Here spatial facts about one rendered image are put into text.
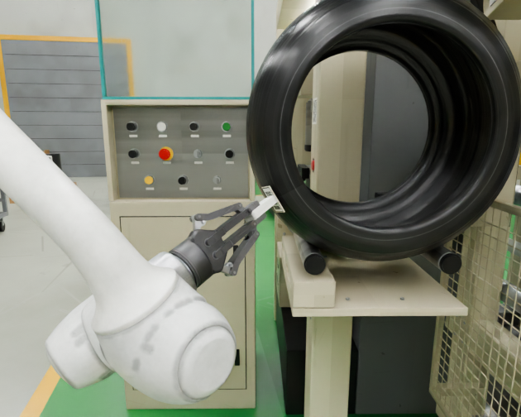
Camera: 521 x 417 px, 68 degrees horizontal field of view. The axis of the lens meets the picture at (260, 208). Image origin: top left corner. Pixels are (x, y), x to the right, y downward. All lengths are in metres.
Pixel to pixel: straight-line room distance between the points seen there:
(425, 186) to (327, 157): 0.27
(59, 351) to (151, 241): 1.02
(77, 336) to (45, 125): 9.74
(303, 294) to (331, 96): 0.57
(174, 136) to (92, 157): 8.51
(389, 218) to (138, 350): 0.80
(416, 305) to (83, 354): 0.65
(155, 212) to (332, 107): 0.77
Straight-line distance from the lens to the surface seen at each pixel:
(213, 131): 1.49
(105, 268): 0.41
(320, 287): 0.82
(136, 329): 0.41
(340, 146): 1.14
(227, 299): 1.58
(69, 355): 0.56
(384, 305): 0.89
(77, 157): 10.07
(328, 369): 1.38
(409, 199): 1.10
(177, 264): 0.60
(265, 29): 10.10
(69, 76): 10.10
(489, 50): 0.86
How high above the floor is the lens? 1.18
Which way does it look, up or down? 12 degrees down
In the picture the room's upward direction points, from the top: straight up
